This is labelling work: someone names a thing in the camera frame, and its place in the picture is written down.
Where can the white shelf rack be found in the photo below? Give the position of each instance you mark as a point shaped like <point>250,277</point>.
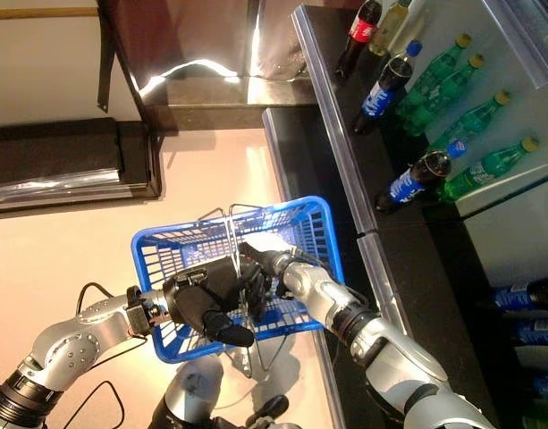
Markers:
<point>515,116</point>

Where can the Pepsi bottle blue label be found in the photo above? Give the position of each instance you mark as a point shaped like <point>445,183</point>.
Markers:
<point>381,94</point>
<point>410,183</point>

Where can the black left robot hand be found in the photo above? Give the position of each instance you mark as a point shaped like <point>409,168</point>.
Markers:
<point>202,295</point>

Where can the pale yellow drink bottle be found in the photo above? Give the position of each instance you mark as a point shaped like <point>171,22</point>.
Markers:
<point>387,27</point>

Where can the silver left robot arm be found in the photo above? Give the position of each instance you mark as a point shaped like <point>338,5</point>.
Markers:
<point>72,344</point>

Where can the clear shelf price rail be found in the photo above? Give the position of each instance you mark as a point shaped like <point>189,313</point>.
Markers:
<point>336,125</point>
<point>385,286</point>
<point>519,40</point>

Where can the dark brown stand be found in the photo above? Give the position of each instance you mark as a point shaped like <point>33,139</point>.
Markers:
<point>139,36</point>

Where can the silver left robot leg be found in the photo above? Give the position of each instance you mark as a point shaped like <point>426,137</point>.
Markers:
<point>193,393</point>

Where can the black store shelf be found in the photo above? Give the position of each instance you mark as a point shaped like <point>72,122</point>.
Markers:
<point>412,250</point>

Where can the blue plastic shopping basket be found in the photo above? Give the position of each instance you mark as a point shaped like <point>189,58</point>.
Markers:
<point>141,254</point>

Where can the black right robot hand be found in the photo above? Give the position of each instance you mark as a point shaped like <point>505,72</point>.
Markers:
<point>267,248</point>

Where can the black right robot foot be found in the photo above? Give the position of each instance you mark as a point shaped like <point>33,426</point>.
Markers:
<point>271,409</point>

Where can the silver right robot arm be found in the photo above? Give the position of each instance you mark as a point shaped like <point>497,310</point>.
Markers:
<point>390,357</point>

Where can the black display cabinet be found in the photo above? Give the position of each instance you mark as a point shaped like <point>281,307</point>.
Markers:
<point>54,152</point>

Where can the Coca-Cola bottle red label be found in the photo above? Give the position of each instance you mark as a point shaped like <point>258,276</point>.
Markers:
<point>360,31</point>

